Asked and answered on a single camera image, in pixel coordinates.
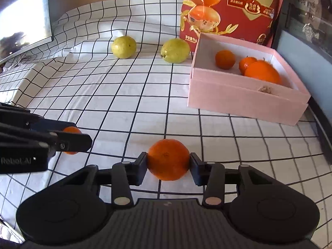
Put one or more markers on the white checkered cloth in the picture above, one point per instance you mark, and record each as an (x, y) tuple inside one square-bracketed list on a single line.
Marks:
[(129, 88)]

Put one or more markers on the yellow-green guava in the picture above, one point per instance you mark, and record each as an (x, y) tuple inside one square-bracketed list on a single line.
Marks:
[(175, 50), (124, 47)]

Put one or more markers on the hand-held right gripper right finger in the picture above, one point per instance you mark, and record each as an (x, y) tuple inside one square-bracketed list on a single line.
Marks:
[(195, 168)]

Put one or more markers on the black flat screen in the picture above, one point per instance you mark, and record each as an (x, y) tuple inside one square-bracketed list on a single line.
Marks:
[(23, 15)]

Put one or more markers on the red printed bag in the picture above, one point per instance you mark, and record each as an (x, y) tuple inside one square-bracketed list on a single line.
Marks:
[(233, 18)]

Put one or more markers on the dull textured orange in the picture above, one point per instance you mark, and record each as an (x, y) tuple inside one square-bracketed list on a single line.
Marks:
[(225, 59)]

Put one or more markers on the large orange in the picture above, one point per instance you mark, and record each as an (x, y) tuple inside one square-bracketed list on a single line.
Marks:
[(263, 73)]

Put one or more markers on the small tangerine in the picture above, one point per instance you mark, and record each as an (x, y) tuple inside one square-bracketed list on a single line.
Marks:
[(72, 130), (245, 64)]

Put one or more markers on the dark glass cabinet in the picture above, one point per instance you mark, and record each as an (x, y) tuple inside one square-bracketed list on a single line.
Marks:
[(306, 57)]

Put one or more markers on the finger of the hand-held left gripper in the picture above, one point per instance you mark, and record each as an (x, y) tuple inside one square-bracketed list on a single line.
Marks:
[(39, 124), (75, 142)]

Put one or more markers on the pink cardboard box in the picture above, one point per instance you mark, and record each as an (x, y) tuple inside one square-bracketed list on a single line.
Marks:
[(233, 98)]

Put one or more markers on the bright medium orange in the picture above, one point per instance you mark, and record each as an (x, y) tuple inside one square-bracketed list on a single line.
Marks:
[(168, 160)]

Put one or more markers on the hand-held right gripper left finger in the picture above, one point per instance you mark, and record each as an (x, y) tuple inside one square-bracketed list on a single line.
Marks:
[(142, 167)]

